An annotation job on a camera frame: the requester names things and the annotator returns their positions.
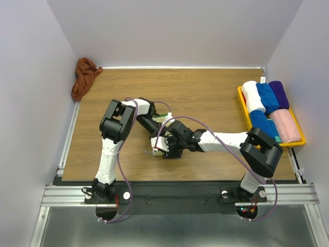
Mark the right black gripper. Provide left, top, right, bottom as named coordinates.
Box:
left=162, top=136, right=186, bottom=159

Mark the green cream patterned towel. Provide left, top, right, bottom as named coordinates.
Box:
left=151, top=114, right=170, bottom=157

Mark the brown towel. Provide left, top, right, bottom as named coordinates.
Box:
left=71, top=58, right=103, bottom=101

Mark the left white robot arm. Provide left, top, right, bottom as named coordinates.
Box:
left=86, top=98, right=172, bottom=204

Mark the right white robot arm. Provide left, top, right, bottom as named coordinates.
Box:
left=156, top=127, right=283, bottom=201

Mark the blue teal rolled towel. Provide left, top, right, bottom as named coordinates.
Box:
left=249, top=110, right=281, bottom=143

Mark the white rolled towel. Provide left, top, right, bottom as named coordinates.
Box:
left=242, top=81, right=265, bottom=113

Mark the pink rolled towel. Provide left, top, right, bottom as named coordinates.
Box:
left=269, top=109, right=301, bottom=143

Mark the purple rolled towel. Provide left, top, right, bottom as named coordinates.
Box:
left=269, top=81, right=290, bottom=109

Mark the yellow plastic tray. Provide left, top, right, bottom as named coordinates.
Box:
left=237, top=86, right=306, bottom=148

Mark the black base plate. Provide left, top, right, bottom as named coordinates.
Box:
left=84, top=181, right=267, bottom=215

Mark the aluminium frame rail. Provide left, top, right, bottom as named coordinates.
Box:
left=31, top=116, right=328, bottom=246

